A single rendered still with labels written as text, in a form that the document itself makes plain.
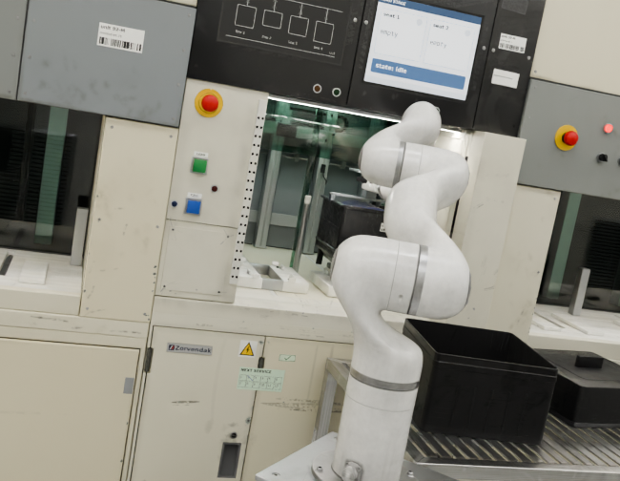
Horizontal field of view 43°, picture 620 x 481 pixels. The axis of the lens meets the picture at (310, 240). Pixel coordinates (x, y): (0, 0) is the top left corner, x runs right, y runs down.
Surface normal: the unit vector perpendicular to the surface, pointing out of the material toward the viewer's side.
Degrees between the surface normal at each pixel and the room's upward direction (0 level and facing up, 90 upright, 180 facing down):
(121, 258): 90
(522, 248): 90
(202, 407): 90
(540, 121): 90
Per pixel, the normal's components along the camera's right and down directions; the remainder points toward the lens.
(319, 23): 0.26, 0.19
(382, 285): -0.11, 0.25
